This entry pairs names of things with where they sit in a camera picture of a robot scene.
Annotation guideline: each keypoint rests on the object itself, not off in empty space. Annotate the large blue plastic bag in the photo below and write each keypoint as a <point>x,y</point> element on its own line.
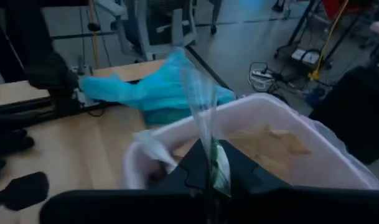
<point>145,90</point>

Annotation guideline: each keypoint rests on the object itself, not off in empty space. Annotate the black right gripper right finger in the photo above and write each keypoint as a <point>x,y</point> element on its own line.
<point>254,186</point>

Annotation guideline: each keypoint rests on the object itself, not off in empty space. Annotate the white power strip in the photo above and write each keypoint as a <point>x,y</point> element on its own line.
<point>264,74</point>

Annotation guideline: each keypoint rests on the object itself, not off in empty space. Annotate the grey office chair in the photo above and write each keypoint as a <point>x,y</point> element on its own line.
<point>180,31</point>

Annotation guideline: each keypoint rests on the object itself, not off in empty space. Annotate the white plastic wrapper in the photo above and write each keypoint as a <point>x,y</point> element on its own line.
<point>155,149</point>

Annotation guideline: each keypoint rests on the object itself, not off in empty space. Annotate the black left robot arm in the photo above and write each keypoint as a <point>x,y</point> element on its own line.
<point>49,71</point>

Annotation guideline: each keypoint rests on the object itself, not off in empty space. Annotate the large brown paper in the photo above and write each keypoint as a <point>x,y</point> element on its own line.
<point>270,143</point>

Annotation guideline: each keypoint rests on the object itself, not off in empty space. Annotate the clear green printed wrapper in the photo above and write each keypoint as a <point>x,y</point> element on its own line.
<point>220,168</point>

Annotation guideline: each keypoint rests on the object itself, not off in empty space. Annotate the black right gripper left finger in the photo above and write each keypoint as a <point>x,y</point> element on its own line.
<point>189,177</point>

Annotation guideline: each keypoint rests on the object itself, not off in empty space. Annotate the black box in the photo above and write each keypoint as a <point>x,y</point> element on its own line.
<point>357,109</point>

